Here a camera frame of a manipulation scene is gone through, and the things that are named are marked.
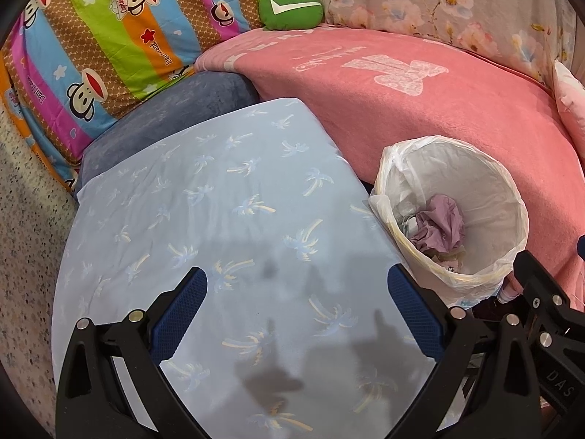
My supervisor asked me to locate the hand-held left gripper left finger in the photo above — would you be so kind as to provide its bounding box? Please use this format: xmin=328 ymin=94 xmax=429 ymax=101
xmin=55 ymin=266 xmax=208 ymax=439

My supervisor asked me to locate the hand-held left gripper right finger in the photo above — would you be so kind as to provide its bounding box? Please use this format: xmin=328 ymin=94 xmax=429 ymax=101
xmin=388 ymin=263 xmax=547 ymax=439

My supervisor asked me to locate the cream round trash bin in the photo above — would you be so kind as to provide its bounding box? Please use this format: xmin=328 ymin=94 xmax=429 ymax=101
xmin=372 ymin=136 xmax=530 ymax=308

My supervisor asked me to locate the purple drawstring bag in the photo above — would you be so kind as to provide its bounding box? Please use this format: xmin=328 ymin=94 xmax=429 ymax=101
xmin=409 ymin=194 xmax=466 ymax=257

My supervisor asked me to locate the white lined waste bin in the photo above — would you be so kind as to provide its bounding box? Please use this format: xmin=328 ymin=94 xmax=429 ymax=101
xmin=369 ymin=135 xmax=530 ymax=308

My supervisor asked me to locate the light blue palm-print cloth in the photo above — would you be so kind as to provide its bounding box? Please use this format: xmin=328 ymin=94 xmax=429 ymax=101
xmin=50 ymin=97 xmax=439 ymax=439

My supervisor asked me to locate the pink printed pillow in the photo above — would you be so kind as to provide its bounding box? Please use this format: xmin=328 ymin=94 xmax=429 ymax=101
xmin=553 ymin=59 xmax=585 ymax=156

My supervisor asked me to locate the pink fleece blanket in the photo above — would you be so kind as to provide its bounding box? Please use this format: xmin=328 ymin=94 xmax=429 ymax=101
xmin=194 ymin=27 xmax=585 ymax=312

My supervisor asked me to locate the blue-grey sofa cushion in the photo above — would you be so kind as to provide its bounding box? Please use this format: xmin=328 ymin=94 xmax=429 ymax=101
xmin=73 ymin=71 xmax=261 ymax=193

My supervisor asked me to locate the striped cartoon monkey blanket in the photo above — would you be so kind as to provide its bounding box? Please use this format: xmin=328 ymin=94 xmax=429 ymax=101
xmin=0 ymin=0 xmax=270 ymax=193

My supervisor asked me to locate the green round cushion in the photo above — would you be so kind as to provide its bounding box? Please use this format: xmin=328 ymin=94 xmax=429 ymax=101
xmin=258 ymin=0 xmax=325 ymax=31

